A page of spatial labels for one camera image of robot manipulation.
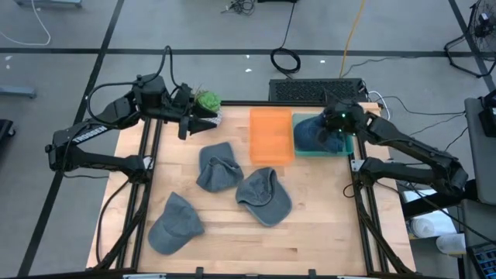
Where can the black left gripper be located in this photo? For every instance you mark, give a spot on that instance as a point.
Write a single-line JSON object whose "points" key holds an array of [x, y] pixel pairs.
{"points": [[182, 110]]}

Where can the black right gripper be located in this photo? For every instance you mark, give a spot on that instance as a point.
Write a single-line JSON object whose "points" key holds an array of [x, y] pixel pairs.
{"points": [[343, 114]]}

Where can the dark blue denim baseball cap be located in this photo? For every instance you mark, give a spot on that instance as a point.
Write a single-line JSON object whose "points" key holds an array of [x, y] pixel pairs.
{"points": [[310, 133]]}

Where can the gray baseball cap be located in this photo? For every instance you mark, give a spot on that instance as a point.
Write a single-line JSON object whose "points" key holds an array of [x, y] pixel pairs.
{"points": [[219, 174], [267, 197], [174, 226]]}

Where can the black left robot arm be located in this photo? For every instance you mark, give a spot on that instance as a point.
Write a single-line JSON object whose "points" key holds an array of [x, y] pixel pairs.
{"points": [[89, 133]]}

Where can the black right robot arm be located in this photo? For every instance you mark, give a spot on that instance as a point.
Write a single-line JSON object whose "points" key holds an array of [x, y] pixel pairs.
{"points": [[407, 172]]}

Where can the green translucent plastic bin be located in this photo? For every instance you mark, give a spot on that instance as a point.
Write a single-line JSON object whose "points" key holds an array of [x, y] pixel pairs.
{"points": [[321, 153]]}

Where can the potted succulent in patterned pot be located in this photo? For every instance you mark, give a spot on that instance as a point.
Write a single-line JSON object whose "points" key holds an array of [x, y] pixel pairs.
{"points": [[209, 101]]}

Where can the black perforated computer case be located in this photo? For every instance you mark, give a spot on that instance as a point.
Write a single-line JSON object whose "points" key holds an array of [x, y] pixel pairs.
{"points": [[302, 90]]}

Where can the orange translucent plastic bin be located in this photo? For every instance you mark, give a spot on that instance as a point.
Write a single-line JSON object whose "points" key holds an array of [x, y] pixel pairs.
{"points": [[271, 135]]}

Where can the white paper roll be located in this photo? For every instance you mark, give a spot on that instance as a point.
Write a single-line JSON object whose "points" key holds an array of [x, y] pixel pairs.
{"points": [[451, 243], [432, 224]]}

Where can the gray cabinet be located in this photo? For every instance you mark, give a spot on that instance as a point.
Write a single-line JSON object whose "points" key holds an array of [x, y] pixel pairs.
{"points": [[480, 162]]}

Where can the black device on cabinet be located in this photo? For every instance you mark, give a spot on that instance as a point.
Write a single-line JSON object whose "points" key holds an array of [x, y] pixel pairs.
{"points": [[489, 116]]}

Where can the gray furniture foot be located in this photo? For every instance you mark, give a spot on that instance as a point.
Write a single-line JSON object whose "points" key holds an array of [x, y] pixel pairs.
{"points": [[17, 91]]}

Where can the black floor fan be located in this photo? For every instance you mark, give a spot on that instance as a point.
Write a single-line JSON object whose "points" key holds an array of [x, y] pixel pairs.
{"points": [[484, 29]]}

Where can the gray furniture bar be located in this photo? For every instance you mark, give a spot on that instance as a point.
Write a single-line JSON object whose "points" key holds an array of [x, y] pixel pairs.
{"points": [[48, 3]]}

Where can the black floor object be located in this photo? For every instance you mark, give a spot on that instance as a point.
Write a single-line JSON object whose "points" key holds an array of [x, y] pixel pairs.
{"points": [[5, 131]]}

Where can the black aluminium table frame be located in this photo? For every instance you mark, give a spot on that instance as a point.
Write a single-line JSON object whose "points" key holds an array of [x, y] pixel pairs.
{"points": [[240, 103]]}

